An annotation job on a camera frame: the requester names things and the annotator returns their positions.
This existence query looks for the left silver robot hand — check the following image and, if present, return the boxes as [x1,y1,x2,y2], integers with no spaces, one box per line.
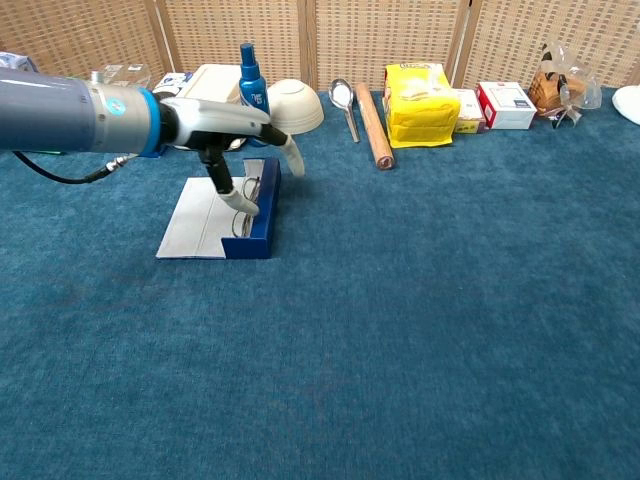
[159,96,306,217]

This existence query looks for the black eyeglasses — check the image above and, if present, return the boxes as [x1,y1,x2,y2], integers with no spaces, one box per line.
[230,175,262,237]

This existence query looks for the blue glasses case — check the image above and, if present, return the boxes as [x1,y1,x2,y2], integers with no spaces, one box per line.
[155,157,282,261]

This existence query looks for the beige lidded lunch box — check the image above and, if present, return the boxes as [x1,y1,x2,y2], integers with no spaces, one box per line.
[183,63,250,151]

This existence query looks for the blue Oreo cookie box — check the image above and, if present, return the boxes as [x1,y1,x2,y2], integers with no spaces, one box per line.
[151,72,194,97]

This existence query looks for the blue spray bottle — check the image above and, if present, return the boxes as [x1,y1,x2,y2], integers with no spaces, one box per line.
[238,42,275,148]

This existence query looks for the beige upturned bowl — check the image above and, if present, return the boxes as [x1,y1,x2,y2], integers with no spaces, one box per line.
[266,78,325,136]

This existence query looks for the clear plastic snack box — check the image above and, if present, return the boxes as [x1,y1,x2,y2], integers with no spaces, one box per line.
[89,63,153,89]

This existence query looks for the metal spoon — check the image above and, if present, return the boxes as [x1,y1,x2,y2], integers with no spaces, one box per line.
[328,78,361,144]

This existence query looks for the wooden rolling pin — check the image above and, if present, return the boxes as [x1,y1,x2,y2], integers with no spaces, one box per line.
[354,82,396,171]

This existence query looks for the wicker folding screen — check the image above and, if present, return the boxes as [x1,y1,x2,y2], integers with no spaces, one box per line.
[0,0,640,91]

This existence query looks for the yellow snack bag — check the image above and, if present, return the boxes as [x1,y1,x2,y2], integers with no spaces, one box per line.
[383,62,461,150]

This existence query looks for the white blue tissue pack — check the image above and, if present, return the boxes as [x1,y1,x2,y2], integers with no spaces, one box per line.
[0,51,40,72]

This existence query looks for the small pink box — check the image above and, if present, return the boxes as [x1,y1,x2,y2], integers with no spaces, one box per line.
[452,88,489,135]

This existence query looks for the blue carpet table mat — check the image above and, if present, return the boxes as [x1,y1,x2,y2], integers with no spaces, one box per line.
[0,87,640,480]

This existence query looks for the white red box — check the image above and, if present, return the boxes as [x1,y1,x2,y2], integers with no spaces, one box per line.
[475,81,538,131]

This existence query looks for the clear bag of cookies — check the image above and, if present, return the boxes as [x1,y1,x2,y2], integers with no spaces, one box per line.
[528,42,603,130]

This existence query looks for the white foam mannequin head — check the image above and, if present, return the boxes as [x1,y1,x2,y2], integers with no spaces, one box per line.
[612,84,640,126]

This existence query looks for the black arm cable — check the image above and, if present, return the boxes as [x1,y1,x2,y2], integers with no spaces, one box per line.
[12,149,139,185]

